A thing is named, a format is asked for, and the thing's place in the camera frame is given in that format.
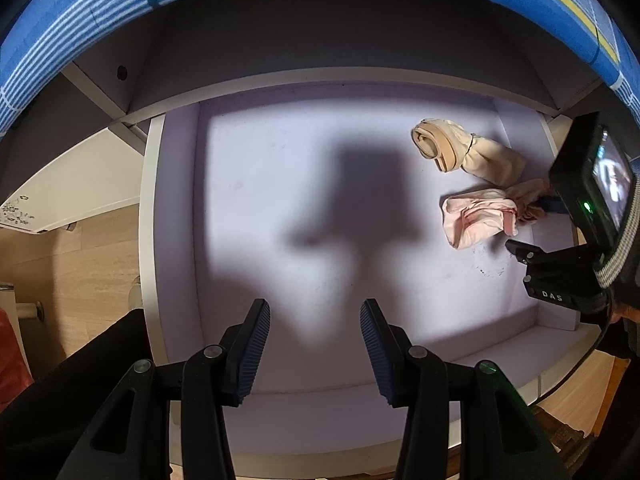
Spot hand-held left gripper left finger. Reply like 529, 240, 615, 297
57, 298, 272, 480

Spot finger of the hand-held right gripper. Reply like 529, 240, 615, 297
536, 194, 571, 216
505, 239, 543, 267

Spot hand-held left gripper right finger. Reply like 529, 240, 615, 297
360, 298, 563, 480

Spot pink and white garment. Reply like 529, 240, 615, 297
440, 177, 553, 250

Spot white bed drawer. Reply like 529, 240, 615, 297
138, 82, 581, 461

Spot person's right hand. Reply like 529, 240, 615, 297
609, 302, 640, 325

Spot beige rolled stockings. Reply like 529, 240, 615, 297
411, 118, 527, 187

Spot red plastic bag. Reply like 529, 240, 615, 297
0, 307, 33, 413

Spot blue checkered bed sheet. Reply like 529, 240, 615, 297
0, 0, 640, 133

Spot black cable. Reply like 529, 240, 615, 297
530, 290, 613, 406

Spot grey bed frame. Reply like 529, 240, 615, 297
0, 0, 608, 161

